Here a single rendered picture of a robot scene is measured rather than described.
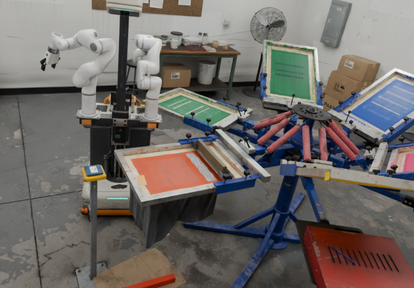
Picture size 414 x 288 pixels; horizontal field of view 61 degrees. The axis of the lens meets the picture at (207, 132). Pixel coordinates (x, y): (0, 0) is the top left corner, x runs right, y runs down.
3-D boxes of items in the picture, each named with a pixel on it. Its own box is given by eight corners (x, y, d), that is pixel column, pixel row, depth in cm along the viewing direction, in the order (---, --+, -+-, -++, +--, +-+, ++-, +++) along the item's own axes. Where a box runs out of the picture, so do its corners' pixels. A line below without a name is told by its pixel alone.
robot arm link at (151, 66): (164, 35, 244) (137, 33, 237) (164, 89, 247) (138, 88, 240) (159, 39, 257) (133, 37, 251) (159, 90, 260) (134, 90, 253)
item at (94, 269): (80, 293, 249) (78, 183, 206) (75, 270, 265) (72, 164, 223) (111, 284, 259) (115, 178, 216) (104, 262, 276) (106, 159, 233)
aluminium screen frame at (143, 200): (140, 207, 197) (141, 202, 195) (114, 154, 241) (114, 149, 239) (254, 184, 234) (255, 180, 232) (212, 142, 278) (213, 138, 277)
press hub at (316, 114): (268, 258, 306) (312, 119, 246) (244, 228, 335) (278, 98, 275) (302, 247, 324) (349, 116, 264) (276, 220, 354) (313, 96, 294)
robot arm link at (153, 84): (161, 100, 251) (163, 79, 244) (143, 100, 247) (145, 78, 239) (158, 95, 259) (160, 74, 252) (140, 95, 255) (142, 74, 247)
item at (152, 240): (149, 249, 226) (154, 197, 207) (147, 245, 229) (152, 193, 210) (211, 232, 248) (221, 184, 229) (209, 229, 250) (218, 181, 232)
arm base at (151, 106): (142, 111, 267) (143, 92, 260) (158, 112, 270) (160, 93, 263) (142, 120, 253) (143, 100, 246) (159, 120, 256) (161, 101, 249)
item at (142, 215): (146, 250, 225) (151, 197, 206) (125, 207, 259) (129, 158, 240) (150, 249, 227) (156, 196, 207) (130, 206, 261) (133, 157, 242)
